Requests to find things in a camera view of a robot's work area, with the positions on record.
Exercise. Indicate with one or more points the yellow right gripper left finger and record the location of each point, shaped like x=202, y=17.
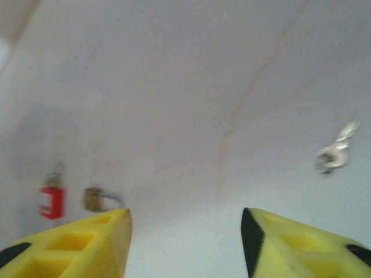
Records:
x=104, y=255

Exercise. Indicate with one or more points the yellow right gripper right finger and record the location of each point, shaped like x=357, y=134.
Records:
x=278, y=255

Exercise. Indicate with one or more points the red padlock with steel shackle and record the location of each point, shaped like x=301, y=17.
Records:
x=55, y=202

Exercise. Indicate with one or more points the brass padlock with steel shackle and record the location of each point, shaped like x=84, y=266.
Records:
x=92, y=199

